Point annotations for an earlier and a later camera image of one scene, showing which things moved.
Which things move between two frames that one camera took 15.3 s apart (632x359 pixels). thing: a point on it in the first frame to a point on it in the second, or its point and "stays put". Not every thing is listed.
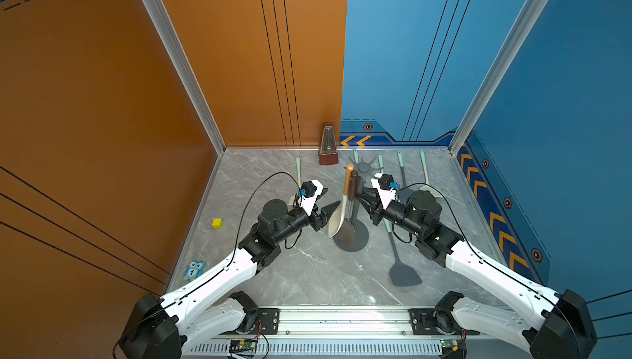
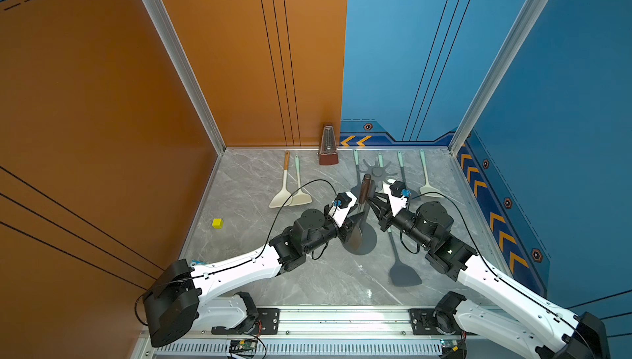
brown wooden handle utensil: [337, 218] to [284, 194]
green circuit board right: [448, 342] stays put
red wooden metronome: [328, 154] stays put
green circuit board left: [243, 344] stays put
